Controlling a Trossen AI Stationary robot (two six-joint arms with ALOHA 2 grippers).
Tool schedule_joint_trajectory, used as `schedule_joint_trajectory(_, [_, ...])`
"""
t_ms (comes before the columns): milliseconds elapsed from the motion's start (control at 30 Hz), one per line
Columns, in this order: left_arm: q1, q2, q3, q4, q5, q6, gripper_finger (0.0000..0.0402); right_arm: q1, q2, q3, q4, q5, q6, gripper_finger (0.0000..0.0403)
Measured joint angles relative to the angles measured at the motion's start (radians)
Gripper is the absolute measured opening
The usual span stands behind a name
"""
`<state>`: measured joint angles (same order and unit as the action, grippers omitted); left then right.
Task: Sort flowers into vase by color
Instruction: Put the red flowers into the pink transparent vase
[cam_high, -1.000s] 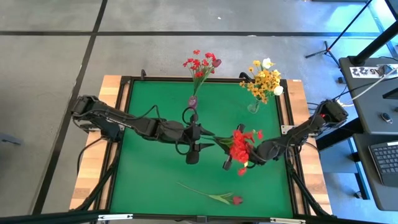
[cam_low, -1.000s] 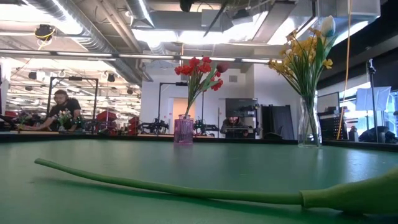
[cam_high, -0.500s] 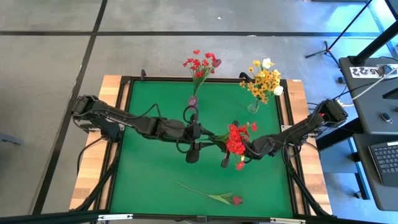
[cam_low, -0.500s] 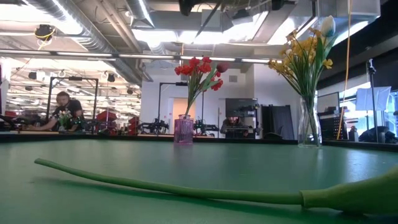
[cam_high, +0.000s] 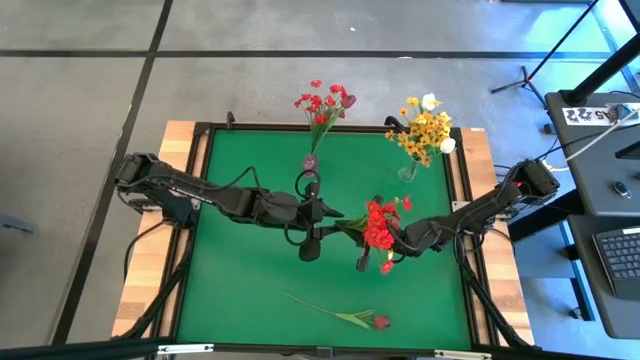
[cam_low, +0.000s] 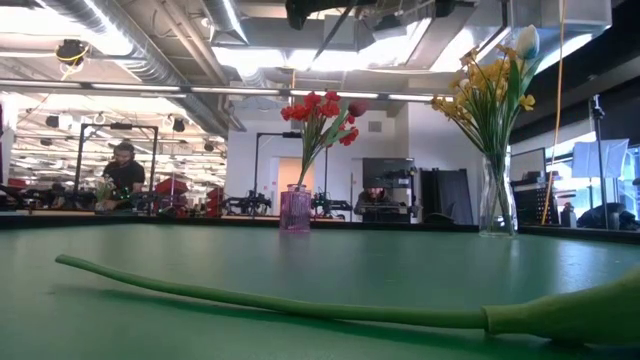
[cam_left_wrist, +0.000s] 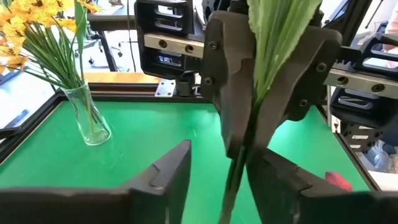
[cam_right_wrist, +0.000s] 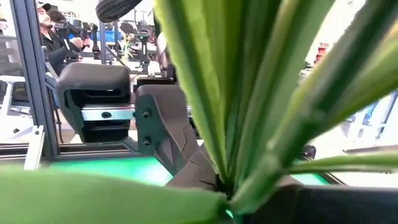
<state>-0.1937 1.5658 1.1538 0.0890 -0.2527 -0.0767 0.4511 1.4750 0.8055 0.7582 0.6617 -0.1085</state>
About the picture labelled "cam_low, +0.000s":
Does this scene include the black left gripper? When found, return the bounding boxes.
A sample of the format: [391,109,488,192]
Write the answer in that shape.
[284,0,362,31]

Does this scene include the red artificial flower bunch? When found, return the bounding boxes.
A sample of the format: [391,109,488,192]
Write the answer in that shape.
[279,91,361,189]

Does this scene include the pink glass vase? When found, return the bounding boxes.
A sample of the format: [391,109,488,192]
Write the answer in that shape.
[278,183,312,234]

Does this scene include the clear glass vase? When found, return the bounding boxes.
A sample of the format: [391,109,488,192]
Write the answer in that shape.
[478,153,519,237]

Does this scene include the background pale flowers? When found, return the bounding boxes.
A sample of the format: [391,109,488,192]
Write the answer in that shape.
[93,174,117,212]

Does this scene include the grey ceiling box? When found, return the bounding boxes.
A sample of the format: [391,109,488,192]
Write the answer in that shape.
[322,14,359,46]

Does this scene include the long ceiling light strip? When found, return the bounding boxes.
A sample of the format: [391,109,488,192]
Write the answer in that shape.
[0,78,454,106]

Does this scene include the black cabinet machine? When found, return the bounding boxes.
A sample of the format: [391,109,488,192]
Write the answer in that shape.
[360,157,417,224]

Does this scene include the dark computer monitor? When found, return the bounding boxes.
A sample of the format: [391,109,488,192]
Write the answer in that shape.
[508,146,548,184]

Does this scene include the black upright panel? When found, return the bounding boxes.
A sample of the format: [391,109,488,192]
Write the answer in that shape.
[419,167,475,226]

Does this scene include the person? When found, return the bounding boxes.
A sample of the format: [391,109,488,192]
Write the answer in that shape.
[102,141,147,204]
[353,187,397,222]

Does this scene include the black tripod light stand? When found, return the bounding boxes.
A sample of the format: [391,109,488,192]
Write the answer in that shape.
[588,93,610,231]

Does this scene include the white diffuser sheet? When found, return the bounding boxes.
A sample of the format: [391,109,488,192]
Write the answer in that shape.
[571,138,630,180]

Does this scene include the black perforated rack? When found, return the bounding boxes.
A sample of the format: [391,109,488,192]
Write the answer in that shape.
[514,180,562,227]

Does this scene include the black ceiling device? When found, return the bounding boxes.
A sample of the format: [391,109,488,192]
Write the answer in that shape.
[54,38,92,69]

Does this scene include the grey bottle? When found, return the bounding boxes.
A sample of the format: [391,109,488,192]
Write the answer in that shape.
[559,201,577,229]

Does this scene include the green table mat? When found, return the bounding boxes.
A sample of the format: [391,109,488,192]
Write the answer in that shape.
[0,222,640,360]

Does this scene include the black bag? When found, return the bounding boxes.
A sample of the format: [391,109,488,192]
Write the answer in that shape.
[575,202,640,232]

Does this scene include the silver rectangular ceiling duct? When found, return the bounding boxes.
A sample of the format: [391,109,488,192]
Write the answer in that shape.
[462,0,614,81]

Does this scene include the black gantry frame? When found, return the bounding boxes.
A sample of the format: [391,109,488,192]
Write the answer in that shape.
[253,131,330,217]
[74,122,160,207]

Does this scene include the yellow hanging cable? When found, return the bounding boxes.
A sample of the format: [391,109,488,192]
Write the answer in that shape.
[541,0,569,226]

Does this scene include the silver round ceiling duct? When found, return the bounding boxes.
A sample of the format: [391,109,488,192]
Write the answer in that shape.
[42,0,234,139]

